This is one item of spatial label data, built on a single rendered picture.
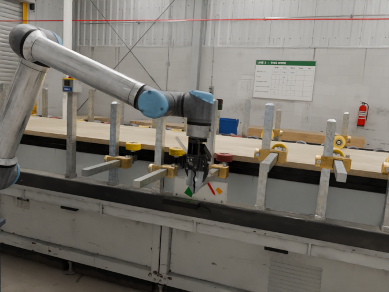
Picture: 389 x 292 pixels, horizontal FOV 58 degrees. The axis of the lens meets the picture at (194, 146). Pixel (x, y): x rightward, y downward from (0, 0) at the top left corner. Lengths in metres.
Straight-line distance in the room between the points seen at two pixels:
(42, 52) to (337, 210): 1.40
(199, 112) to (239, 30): 8.12
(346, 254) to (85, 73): 1.25
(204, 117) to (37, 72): 0.69
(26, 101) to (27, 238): 1.30
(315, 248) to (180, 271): 0.81
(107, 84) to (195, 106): 0.30
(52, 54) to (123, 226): 1.19
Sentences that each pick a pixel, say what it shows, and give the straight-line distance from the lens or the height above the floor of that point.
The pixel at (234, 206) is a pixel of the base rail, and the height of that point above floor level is 0.70.
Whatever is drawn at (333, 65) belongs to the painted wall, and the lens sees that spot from 8.69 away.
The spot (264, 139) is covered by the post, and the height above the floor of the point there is 1.01.
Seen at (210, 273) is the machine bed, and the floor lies 0.22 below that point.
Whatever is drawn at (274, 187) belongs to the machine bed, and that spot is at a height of 0.76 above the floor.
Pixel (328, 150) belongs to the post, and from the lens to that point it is 1.51.
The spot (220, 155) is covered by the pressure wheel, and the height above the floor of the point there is 0.90.
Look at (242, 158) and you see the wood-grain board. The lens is 1.74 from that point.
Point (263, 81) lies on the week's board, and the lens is 8.91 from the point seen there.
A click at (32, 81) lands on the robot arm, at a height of 1.19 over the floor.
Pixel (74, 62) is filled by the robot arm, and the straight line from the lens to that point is 1.27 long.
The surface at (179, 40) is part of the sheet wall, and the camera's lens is 9.97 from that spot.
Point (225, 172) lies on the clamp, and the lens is 1.57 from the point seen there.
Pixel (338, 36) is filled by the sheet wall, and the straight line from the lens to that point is 8.78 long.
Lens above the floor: 1.19
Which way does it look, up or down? 8 degrees down
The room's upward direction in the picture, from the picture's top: 4 degrees clockwise
